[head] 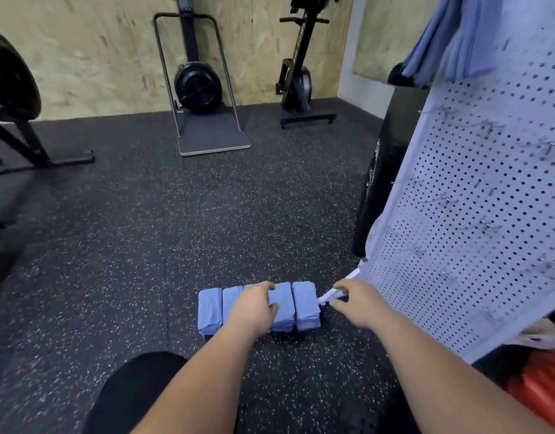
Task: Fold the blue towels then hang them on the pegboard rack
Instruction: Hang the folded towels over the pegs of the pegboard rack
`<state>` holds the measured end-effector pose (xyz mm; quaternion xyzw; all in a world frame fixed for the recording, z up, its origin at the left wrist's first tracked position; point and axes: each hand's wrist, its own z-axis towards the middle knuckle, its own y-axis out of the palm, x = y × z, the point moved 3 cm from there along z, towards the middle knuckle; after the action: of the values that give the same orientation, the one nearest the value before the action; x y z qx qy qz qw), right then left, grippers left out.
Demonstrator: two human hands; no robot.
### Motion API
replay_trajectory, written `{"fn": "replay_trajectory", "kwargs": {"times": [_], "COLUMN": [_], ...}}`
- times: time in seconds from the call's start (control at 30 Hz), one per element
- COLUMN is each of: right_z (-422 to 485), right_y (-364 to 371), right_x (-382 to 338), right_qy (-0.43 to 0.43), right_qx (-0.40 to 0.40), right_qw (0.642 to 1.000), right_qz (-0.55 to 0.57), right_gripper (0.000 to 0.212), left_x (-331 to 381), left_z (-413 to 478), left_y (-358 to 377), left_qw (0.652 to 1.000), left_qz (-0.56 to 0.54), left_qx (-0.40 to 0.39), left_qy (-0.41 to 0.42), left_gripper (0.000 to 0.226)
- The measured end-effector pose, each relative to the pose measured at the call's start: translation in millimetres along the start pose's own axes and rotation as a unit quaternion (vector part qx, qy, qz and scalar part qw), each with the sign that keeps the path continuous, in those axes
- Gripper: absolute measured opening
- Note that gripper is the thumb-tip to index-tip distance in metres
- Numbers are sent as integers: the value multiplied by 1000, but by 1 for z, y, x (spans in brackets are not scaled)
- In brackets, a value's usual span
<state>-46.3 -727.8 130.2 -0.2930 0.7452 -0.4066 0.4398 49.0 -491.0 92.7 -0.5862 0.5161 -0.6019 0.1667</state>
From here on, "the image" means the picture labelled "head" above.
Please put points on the person's left hand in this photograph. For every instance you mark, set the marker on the person's left hand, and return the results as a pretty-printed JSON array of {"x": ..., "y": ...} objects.
[{"x": 253, "y": 312}]

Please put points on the person's right forearm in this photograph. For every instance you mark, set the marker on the person's right forearm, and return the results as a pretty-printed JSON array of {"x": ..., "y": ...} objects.
[{"x": 449, "y": 379}]

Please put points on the black upright exercise machine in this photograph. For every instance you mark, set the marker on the black upright exercise machine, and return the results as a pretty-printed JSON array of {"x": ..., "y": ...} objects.
[{"x": 297, "y": 81}]

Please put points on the black ski trainer wooden-edged platform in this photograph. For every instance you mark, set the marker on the black ski trainer wooden-edged platform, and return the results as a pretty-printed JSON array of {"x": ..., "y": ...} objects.
[{"x": 201, "y": 90}]

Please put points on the black printed punching bag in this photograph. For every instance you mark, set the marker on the black printed punching bag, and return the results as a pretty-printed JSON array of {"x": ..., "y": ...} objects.
[{"x": 386, "y": 167}]

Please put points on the person's right hand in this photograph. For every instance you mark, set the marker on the person's right hand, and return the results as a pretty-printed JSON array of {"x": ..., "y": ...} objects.
[{"x": 361, "y": 303}]

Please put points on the person's left forearm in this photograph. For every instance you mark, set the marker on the person's left forearm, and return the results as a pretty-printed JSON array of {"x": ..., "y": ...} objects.
[{"x": 201, "y": 384}]

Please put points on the black rowing machine with rail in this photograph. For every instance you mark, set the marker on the black rowing machine with rail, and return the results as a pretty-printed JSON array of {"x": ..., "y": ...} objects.
[{"x": 11, "y": 81}]

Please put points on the white perforated metal rack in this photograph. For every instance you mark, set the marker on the white perforated metal rack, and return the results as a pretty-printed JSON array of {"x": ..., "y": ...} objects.
[{"x": 476, "y": 203}]

